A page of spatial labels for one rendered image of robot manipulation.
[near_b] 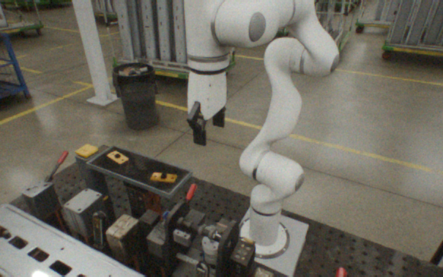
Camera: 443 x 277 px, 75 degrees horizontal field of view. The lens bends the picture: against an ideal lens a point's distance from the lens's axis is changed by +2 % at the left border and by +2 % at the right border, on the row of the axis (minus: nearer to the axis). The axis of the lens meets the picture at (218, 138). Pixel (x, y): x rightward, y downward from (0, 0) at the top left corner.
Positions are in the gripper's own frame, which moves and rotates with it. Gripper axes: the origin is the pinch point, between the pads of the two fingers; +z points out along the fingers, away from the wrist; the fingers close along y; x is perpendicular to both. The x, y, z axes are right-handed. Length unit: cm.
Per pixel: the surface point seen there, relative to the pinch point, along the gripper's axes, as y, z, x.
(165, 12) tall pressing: -350, 36, -273
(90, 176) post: -5, 39, -57
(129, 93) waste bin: -174, 95, -202
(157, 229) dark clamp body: 5.6, 36.8, -16.3
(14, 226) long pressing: 22, 45, -66
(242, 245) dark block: 1.9, 32.9, 10.5
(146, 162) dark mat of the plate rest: -12.3, 28.7, -33.9
